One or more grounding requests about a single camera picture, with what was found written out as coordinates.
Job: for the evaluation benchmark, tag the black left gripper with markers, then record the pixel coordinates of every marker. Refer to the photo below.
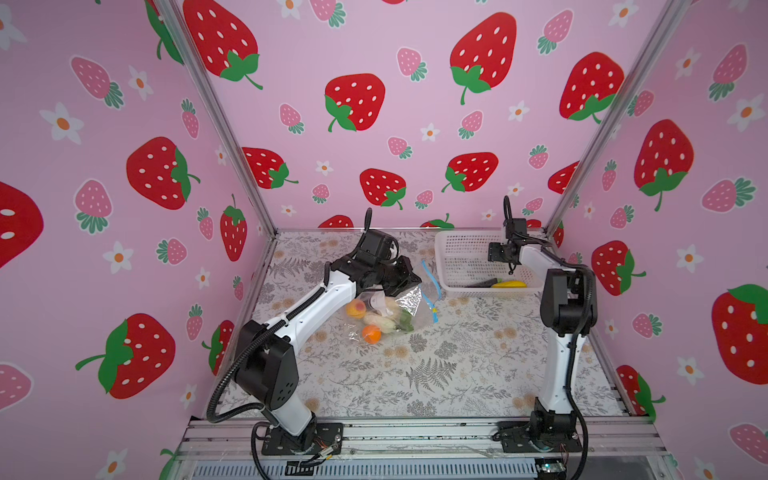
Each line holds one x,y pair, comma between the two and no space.
405,274

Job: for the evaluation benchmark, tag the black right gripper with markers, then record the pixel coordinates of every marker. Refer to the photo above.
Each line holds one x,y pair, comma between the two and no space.
496,251

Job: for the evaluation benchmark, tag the beige pear shaped fruit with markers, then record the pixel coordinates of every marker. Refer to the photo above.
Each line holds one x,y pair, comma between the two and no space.
392,307

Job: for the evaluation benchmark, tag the yellow red peach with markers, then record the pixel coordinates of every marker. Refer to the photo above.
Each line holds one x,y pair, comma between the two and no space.
356,309

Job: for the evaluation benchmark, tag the white plastic mesh basket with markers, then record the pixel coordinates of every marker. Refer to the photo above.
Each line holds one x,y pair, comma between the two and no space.
461,257

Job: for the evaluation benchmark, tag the clear zip bag blue zipper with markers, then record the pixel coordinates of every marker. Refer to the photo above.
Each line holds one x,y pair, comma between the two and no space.
420,301

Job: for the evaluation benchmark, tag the white radish with leaves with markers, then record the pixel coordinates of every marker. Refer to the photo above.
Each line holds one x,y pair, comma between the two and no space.
399,321

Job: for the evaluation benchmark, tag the orange tangerine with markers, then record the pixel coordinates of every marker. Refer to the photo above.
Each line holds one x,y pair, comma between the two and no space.
371,334

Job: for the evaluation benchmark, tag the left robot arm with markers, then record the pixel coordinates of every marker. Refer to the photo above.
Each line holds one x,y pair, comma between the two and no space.
269,371

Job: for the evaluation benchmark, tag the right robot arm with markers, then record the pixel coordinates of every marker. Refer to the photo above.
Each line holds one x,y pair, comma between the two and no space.
568,309

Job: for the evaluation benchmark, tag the dark green cucumber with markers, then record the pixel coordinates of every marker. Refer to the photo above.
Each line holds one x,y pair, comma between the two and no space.
485,283

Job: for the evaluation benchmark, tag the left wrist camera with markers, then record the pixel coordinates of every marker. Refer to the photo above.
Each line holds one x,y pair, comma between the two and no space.
376,247

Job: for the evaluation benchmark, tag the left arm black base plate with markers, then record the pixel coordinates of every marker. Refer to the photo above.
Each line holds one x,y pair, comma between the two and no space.
324,438

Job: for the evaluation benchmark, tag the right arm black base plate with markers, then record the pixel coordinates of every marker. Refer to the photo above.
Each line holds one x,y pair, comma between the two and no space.
519,437

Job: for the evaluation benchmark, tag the aluminium front rail frame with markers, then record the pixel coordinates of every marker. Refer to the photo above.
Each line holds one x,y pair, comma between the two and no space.
430,448

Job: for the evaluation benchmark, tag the aluminium left corner post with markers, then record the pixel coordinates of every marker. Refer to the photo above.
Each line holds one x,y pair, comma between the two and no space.
173,18

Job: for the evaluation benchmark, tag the aluminium corner post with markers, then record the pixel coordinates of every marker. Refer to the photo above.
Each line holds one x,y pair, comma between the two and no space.
173,18
660,34

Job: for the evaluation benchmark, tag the aluminium right corner post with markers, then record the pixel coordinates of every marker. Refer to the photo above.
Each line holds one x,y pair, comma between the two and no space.
660,34

